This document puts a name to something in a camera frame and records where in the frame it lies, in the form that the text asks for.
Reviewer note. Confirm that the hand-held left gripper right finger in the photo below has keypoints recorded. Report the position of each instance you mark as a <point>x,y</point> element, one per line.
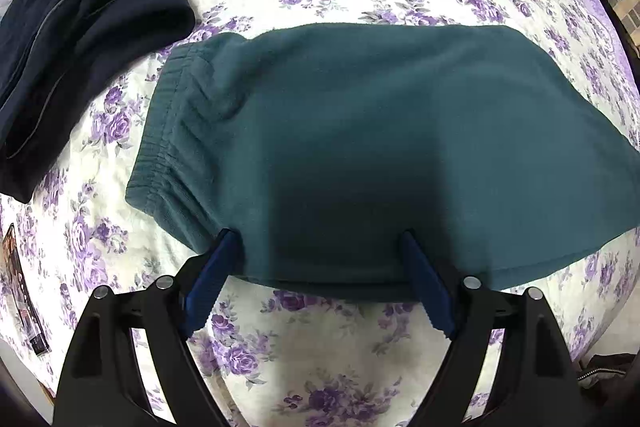
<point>425,287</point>

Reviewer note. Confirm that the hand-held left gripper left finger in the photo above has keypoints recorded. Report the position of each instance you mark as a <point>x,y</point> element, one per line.
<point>212,287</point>

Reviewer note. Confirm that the teal fleece pants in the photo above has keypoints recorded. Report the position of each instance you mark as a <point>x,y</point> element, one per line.
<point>375,132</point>

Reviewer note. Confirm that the dark navy pants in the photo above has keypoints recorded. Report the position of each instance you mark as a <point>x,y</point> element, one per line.
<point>85,32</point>

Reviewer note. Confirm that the black printed packet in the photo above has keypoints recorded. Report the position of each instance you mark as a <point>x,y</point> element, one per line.
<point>25,297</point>

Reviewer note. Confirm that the dark zippered jacket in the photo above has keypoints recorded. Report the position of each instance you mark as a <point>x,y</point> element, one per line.
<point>610,369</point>

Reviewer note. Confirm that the brick pattern striped curtain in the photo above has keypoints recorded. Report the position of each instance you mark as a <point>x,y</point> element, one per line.
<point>625,2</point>

